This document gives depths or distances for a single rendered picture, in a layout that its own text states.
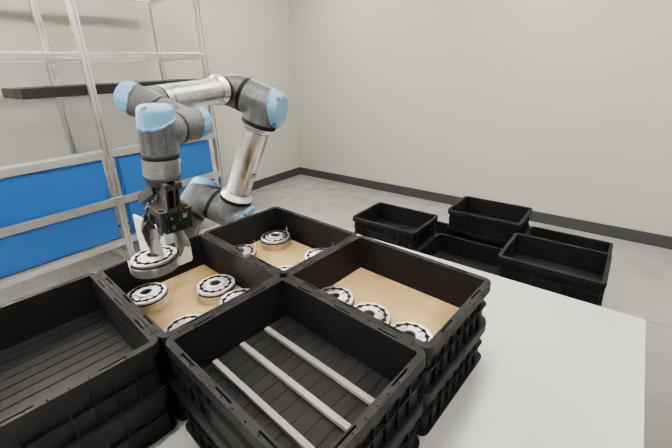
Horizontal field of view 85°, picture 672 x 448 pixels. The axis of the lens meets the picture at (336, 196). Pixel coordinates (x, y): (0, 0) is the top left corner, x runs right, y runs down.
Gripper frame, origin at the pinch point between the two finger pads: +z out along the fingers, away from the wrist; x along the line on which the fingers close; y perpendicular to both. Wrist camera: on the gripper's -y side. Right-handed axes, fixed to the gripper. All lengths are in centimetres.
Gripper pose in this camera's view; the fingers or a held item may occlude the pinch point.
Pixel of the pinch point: (168, 253)
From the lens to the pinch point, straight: 98.9
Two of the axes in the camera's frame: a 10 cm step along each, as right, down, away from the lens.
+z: -0.6, 9.3, 3.6
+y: 7.2, 2.9, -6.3
